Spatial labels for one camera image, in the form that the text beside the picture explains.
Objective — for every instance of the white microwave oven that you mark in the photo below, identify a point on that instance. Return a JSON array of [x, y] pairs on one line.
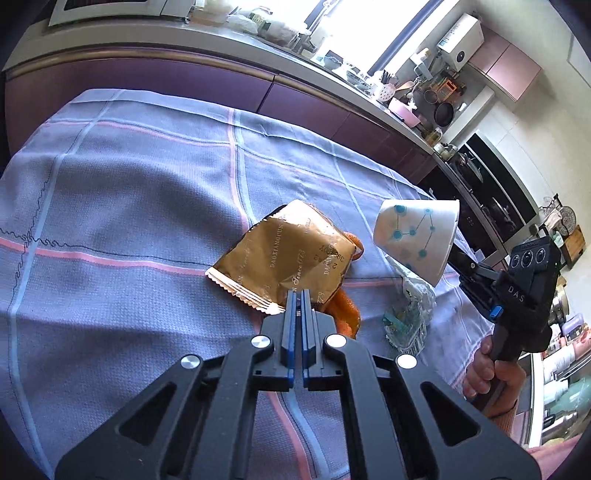
[[70, 11]]

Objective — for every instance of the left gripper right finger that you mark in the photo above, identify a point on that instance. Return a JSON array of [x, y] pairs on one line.
[[401, 420]]

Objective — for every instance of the white water heater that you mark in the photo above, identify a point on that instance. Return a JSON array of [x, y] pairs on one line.
[[461, 42]]

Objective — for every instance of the orange peel piece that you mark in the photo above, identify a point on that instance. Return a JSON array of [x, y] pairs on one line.
[[348, 313]]

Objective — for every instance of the black frying pan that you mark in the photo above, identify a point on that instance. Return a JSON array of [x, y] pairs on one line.
[[444, 114]]

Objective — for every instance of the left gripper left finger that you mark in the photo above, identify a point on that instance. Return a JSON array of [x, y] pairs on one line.
[[195, 420]]

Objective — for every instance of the white blue-patterned paper cup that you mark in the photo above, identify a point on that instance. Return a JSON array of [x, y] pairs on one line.
[[418, 234]]

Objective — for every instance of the purple plaid tablecloth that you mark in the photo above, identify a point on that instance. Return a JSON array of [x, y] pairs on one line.
[[112, 212]]

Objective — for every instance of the black oven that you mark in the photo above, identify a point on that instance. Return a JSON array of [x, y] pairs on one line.
[[508, 208]]

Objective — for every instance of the gold snack bag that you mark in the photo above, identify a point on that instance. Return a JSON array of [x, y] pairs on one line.
[[294, 248]]

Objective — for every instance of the pink wall cabinet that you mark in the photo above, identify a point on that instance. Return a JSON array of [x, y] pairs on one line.
[[505, 66]]

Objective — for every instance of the kitchen counter with purple cabinets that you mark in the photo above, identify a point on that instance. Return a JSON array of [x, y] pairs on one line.
[[49, 66]]

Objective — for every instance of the pink pot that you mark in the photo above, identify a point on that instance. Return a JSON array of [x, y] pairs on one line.
[[404, 113]]

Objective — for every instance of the pink sleeve right forearm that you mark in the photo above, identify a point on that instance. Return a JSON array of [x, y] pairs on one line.
[[513, 422]]

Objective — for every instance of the clear plastic wrapper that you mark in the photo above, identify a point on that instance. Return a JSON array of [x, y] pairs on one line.
[[406, 322]]

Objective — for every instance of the right hand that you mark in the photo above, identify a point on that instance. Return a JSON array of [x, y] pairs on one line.
[[481, 373]]

